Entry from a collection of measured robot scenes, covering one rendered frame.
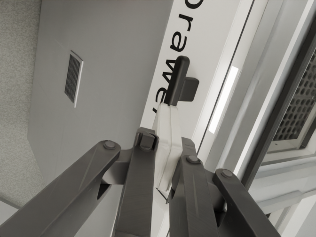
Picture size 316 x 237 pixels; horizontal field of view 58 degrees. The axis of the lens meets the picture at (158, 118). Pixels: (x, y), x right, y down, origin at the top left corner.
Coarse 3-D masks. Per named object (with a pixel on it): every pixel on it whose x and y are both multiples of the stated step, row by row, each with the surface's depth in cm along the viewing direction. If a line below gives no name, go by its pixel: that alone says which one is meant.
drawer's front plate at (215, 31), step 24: (192, 0) 34; (216, 0) 31; (240, 0) 28; (168, 24) 38; (192, 24) 34; (216, 24) 31; (240, 24) 30; (168, 48) 38; (192, 48) 34; (216, 48) 31; (192, 72) 34; (216, 72) 31; (216, 96) 33; (144, 120) 42; (192, 120) 34; (168, 192) 38
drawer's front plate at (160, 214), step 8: (160, 200) 41; (152, 208) 41; (160, 208) 39; (168, 208) 40; (152, 216) 41; (160, 216) 39; (168, 216) 39; (152, 224) 41; (160, 224) 39; (168, 224) 40; (152, 232) 41; (160, 232) 40
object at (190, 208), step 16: (192, 160) 15; (192, 176) 14; (176, 192) 14; (192, 192) 13; (208, 192) 13; (176, 208) 13; (192, 208) 12; (208, 208) 12; (176, 224) 12; (192, 224) 11; (208, 224) 11
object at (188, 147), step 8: (184, 144) 18; (192, 144) 18; (184, 152) 17; (192, 152) 17; (176, 168) 16; (176, 176) 15; (208, 176) 15; (176, 184) 15; (208, 184) 15; (216, 192) 15; (216, 200) 15; (224, 200) 15; (216, 208) 15; (224, 208) 15
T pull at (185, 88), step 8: (184, 56) 30; (176, 64) 31; (184, 64) 30; (176, 72) 31; (184, 72) 31; (176, 80) 31; (184, 80) 32; (192, 80) 32; (168, 88) 32; (176, 88) 31; (184, 88) 32; (192, 88) 33; (168, 96) 32; (176, 96) 32; (184, 96) 33; (192, 96) 33; (168, 104) 32; (176, 104) 32
